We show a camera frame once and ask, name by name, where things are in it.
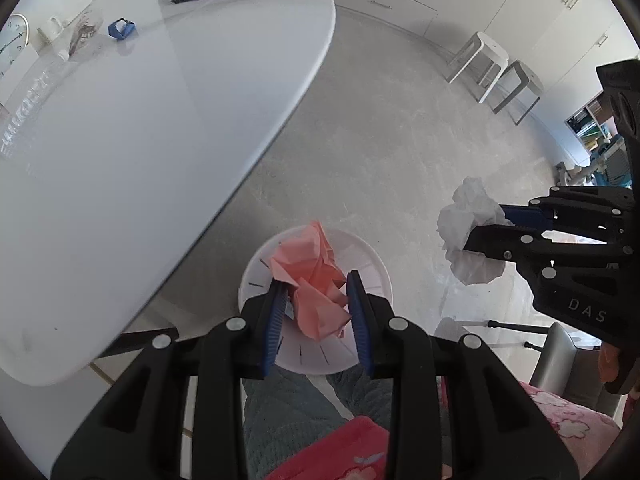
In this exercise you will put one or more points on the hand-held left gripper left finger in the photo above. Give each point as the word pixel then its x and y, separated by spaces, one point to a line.
pixel 272 322

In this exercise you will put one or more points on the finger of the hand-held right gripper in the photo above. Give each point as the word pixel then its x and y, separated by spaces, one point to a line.
pixel 500 242
pixel 525 215

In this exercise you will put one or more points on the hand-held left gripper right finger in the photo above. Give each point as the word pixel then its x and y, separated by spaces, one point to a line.
pixel 357 322

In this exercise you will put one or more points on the white tissue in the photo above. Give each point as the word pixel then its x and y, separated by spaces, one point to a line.
pixel 460 220

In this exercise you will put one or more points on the white round bin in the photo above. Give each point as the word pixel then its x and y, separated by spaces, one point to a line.
pixel 372 265

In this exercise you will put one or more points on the pink paper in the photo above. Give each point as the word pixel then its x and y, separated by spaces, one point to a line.
pixel 315 270

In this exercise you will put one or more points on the person's right hand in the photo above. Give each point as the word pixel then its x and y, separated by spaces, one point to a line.
pixel 607 365

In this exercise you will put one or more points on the grey seat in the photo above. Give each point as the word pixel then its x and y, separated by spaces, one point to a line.
pixel 565 360

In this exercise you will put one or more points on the grey-green quilted pants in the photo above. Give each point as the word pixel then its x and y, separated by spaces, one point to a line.
pixel 295 410

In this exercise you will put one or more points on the cluttered shelf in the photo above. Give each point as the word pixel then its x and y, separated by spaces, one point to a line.
pixel 595 132

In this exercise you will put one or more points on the grey stool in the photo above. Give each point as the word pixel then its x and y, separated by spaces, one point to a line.
pixel 517 91

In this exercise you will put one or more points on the white stool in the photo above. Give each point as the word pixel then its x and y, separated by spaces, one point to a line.
pixel 477 60

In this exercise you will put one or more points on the white tall cabinet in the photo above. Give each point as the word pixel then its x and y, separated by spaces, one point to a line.
pixel 565 15

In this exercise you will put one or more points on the blue crumpled paper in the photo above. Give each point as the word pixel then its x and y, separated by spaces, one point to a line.
pixel 122 29

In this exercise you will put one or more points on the clear plastic bottle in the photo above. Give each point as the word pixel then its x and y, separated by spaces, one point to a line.
pixel 27 100

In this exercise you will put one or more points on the clear plastic wrapper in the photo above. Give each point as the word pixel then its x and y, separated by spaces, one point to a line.
pixel 82 29

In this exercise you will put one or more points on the white rectangular box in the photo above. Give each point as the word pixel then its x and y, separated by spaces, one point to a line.
pixel 31 57

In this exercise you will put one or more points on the white mug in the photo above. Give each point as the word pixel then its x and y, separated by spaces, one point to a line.
pixel 51 28

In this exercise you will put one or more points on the round white wall clock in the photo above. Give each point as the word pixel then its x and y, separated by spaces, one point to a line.
pixel 12 37

